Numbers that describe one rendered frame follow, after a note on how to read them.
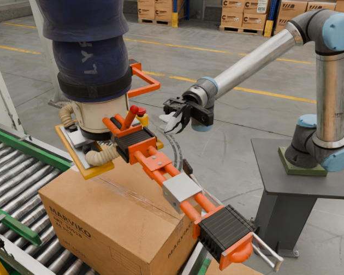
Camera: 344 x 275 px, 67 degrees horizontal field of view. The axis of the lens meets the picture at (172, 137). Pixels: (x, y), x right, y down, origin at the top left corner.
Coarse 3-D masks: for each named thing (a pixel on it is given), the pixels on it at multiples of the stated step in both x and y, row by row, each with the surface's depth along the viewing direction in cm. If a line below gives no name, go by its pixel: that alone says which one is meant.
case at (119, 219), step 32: (64, 192) 111; (96, 192) 111; (128, 192) 111; (160, 192) 111; (64, 224) 114; (96, 224) 97; (128, 224) 97; (160, 224) 97; (192, 224) 114; (96, 256) 112; (128, 256) 92; (160, 256) 92
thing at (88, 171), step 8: (56, 128) 99; (64, 128) 98; (72, 128) 94; (64, 136) 95; (64, 144) 92; (72, 144) 90; (88, 144) 86; (96, 144) 91; (72, 152) 87; (80, 152) 87; (80, 160) 83; (80, 168) 81; (88, 168) 81; (96, 168) 81; (104, 168) 81; (112, 168) 83; (88, 176) 79
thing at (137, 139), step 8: (136, 128) 75; (144, 128) 75; (120, 136) 73; (128, 136) 73; (136, 136) 73; (144, 136) 73; (152, 136) 72; (120, 144) 69; (128, 144) 70; (136, 144) 68; (144, 144) 69; (152, 144) 71; (120, 152) 71; (128, 152) 68; (144, 152) 70; (128, 160) 70; (136, 160) 70
